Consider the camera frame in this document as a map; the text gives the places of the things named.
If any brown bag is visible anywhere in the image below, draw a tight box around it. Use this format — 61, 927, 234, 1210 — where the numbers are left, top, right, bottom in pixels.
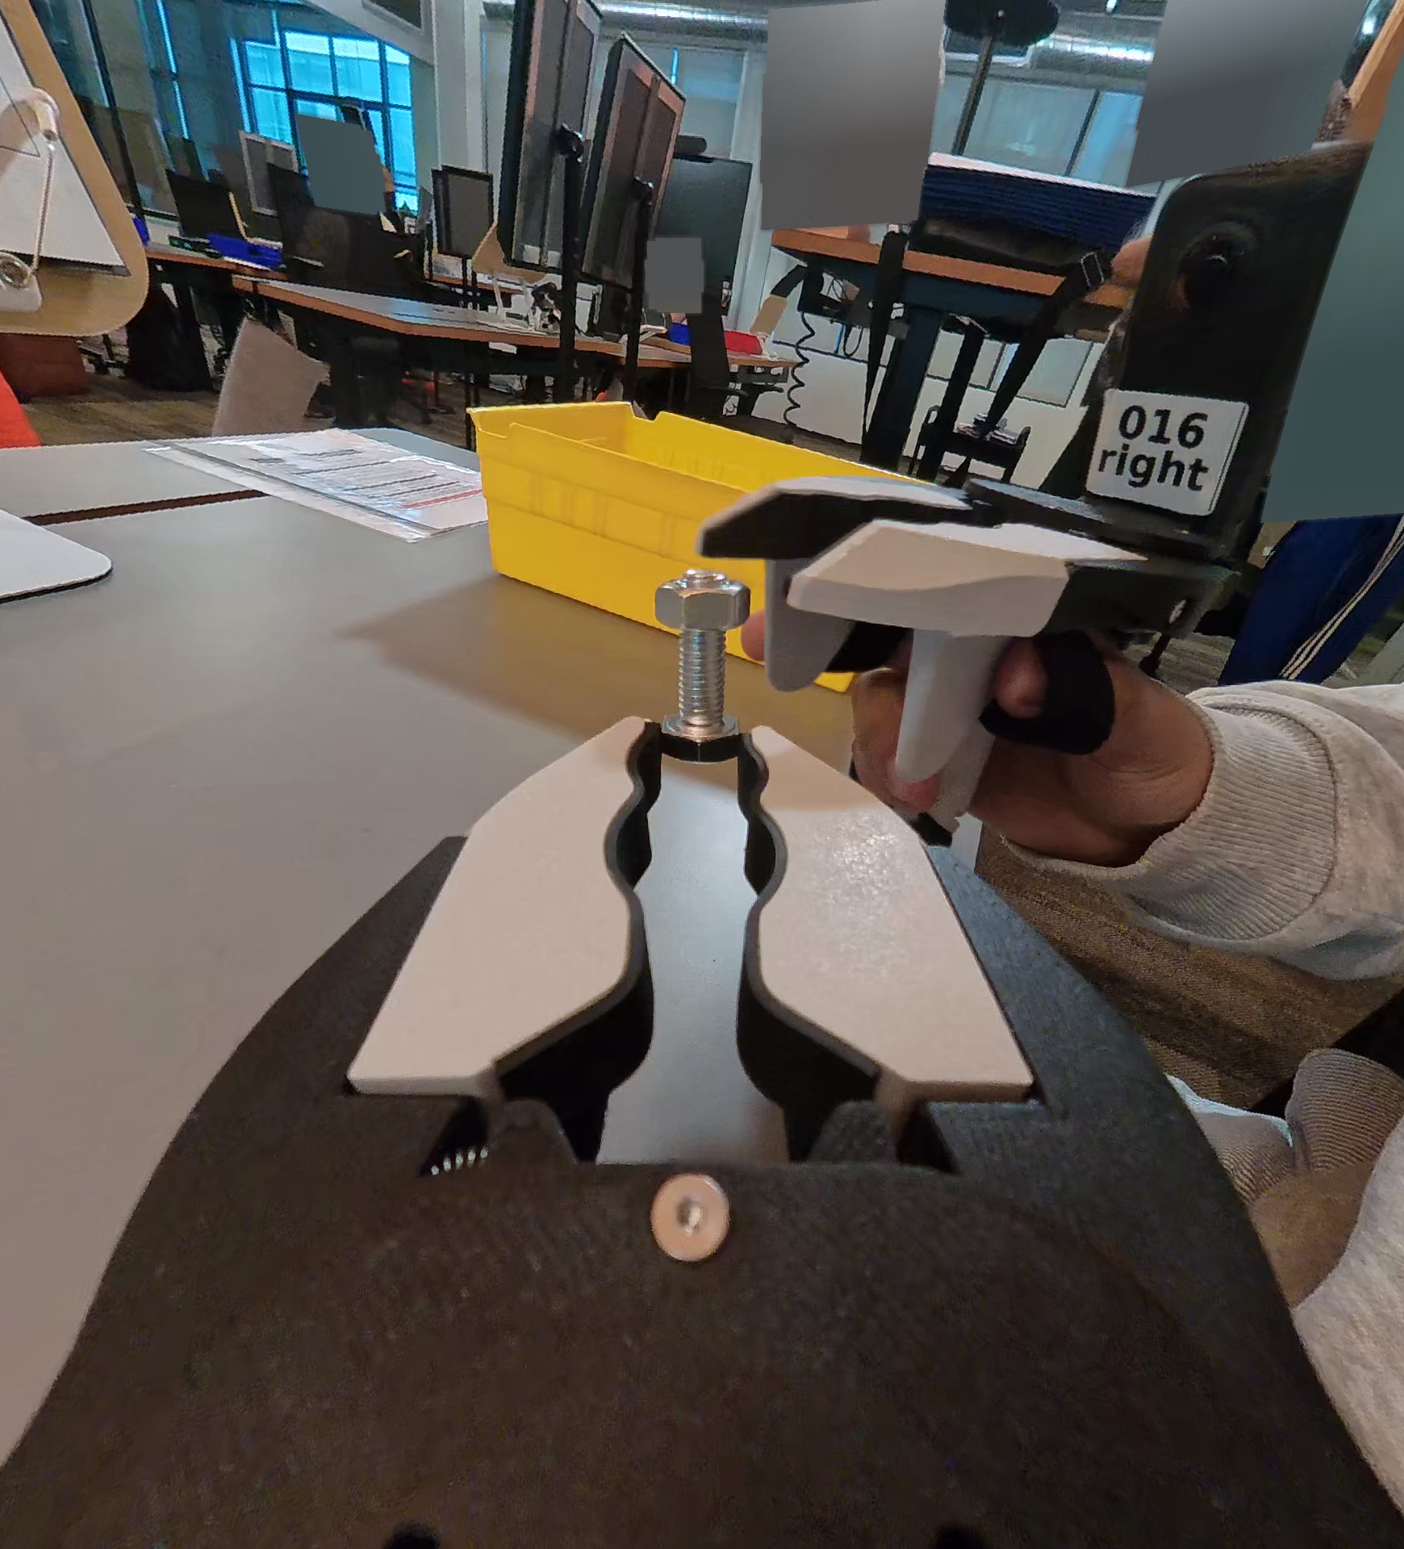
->
0, 326, 89, 402

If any yellow plastic bin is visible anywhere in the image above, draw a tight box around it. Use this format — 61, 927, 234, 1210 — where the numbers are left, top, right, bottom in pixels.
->
466, 402, 936, 692

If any grey board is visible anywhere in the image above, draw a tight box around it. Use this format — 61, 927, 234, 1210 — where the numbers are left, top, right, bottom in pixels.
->
210, 316, 328, 440

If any grey desk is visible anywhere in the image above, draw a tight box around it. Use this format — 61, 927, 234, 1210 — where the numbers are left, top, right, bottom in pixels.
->
0, 424, 986, 1549

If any monitor on pole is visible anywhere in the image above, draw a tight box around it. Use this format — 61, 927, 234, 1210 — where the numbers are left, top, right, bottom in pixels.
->
583, 34, 689, 402
492, 0, 606, 408

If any black monitor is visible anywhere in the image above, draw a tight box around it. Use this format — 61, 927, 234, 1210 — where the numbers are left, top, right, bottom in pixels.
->
656, 155, 756, 292

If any laminated paper sheet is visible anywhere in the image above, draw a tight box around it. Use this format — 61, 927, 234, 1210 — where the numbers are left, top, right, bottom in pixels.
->
147, 424, 487, 544

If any white document stand with board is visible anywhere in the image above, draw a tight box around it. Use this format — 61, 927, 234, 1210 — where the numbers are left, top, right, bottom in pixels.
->
0, 0, 153, 621

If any steel bolt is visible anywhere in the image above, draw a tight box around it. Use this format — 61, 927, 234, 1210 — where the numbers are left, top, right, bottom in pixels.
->
658, 621, 743, 758

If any person's right forearm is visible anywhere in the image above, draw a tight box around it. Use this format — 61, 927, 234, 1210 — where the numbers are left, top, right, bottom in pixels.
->
1005, 665, 1404, 982

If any steel hex nut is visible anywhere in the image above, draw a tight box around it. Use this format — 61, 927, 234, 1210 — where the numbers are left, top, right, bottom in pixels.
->
656, 572, 756, 631

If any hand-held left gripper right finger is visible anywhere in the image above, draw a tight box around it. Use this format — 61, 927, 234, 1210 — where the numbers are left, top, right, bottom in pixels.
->
738, 722, 1038, 1099

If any blue jacket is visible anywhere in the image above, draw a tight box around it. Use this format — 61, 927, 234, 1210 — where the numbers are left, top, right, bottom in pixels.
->
1212, 509, 1404, 683

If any long office desk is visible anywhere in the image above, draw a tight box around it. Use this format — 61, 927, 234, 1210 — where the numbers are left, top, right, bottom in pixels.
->
230, 277, 796, 419

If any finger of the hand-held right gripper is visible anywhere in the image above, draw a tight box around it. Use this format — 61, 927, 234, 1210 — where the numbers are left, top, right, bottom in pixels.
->
700, 474, 986, 692
781, 519, 1144, 631

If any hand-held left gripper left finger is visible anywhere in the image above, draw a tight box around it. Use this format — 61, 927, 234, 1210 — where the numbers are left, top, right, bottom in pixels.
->
347, 717, 658, 1098

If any standing desk with orange top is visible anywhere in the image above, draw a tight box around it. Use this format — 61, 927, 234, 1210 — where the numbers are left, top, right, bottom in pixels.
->
774, 222, 1140, 474

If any black office chair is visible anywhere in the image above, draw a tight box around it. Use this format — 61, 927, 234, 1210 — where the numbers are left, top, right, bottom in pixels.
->
681, 306, 790, 424

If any person's right hand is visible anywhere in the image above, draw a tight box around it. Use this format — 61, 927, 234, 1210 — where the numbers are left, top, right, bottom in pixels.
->
738, 609, 1212, 864

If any person's striped shirt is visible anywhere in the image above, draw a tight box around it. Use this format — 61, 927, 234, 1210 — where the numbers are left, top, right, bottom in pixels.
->
1176, 1080, 1297, 1202

